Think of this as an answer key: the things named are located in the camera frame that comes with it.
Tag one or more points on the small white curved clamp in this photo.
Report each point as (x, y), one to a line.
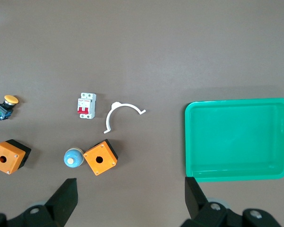
(115, 104)

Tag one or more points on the orange button enclosure box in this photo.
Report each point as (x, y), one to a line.
(13, 156)
(107, 153)

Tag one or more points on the blue dome component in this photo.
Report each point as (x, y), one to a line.
(75, 153)

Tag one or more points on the yellow mushroom push button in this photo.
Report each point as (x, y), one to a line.
(11, 99)

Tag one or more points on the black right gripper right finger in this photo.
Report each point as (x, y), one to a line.
(196, 203)

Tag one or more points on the brown table cover mat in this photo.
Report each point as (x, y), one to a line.
(142, 47)

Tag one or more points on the white red circuit breaker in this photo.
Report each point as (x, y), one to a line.
(90, 106)

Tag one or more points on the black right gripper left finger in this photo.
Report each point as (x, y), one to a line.
(61, 203)

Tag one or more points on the green plastic tray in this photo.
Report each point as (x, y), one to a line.
(239, 142)

